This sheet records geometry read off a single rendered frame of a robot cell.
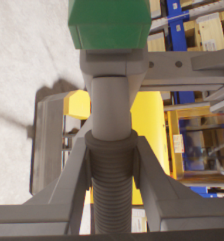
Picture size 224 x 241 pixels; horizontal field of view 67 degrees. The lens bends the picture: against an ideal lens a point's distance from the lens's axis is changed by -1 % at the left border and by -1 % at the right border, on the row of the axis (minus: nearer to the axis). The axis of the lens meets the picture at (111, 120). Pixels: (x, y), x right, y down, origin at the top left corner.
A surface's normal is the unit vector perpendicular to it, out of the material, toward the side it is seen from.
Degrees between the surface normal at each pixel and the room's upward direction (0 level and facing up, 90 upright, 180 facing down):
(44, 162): 90
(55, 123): 90
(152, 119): 68
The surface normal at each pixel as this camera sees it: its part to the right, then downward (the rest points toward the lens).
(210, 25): -0.37, -0.17
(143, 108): -0.10, -0.21
